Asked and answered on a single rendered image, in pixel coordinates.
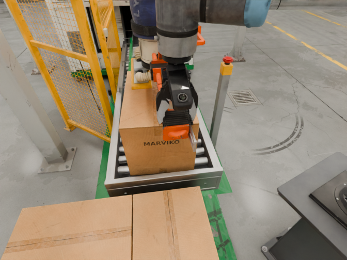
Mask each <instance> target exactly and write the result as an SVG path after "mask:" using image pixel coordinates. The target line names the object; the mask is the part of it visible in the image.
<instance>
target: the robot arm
mask: <svg viewBox="0 0 347 260"><path fill-rule="evenodd" d="M155 9H156V29H157V36H154V40H155V41H157V50H158V52H159V53H160V54H162V59H163V60H164V61H165V62H167V63H168V65H167V67H166V68H161V79H162V87H161V88H160V91H159V92H158V93H157V95H156V115H157V120H158V123H159V124H162V123H163V118H164V117H165V111H166V110H167V109H168V108H169V106H170V104H169V101H168V100H167V99H169V100H171V101H172V106H173V109H174V110H175V111H179V110H187V109H188V112H189V114H190V115H191V117H192V120H193V121H194V118H195V116H196V112H197V107H198V95H197V92H196V90H195V89H194V85H193V84H192V82H191V81H190V79H191V77H190V75H189V72H188V70H187V67H186V66H185V64H184V63H186V62H188V61H190V60H191V58H192V55H193V54H194V53H195V52H196V47H197V34H198V23H212V24H224V25H235V26H246V27H247V28H251V27H260V26H262V25H263V24H264V22H265V19H266V16H267V13H268V11H269V10H347V0H155ZM164 70H165V71H164ZM340 200H341V202H342V204H343V206H344V207H345V208H346V209H347V186H345V187H344V188H343V189H342V190H341V191H340Z"/></svg>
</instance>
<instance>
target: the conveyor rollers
mask: <svg viewBox="0 0 347 260"><path fill-rule="evenodd" d="M136 48H137V46H136V47H133V58H135V54H134V51H135V49H136ZM129 49H130V47H127V59H126V61H129ZM128 68H129V63H128V62H126V68H125V70H126V71H125V79H124V81H125V82H126V78H127V72H128ZM124 86H125V83H124ZM197 145H201V139H200V138H198V141H197ZM119 151H120V153H124V149H123V146H121V147H119ZM201 154H204V148H203V147H202V148H197V150H196V155H201ZM118 160H119V163H127V159H126V156H125V155H124V156H119V159H118ZM207 164H208V159H207V157H201V158H195V166H198V165H207ZM127 173H130V172H129V167H128V166H121V167H118V174H127Z"/></svg>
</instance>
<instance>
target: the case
mask: <svg viewBox="0 0 347 260"><path fill-rule="evenodd" d="M151 83H152V88H148V89H135V90H132V88H131V71H128V72H127V78H126V82H125V89H124V96H123V102H122V109H121V116H120V122H119V133H120V137H121V141H122V145H123V149H124V153H125V156H126V159H127V163H128V167H129V172H130V176H133V175H146V174H159V173H171V172H180V171H188V170H194V167H195V158H196V152H193V149H192V145H191V142H190V139H189V137H188V138H186V139H177V140H168V141H163V130H162V127H163V125H162V124H159V123H158V120H157V115H156V95H157V93H158V88H157V82H154V81H153V80H151ZM191 126H192V129H193V132H194V135H195V138H196V140H197V141H198V132H199V120H198V117H197V113H196V116H195V118H194V121H193V125H191ZM196 150H197V144H196Z"/></svg>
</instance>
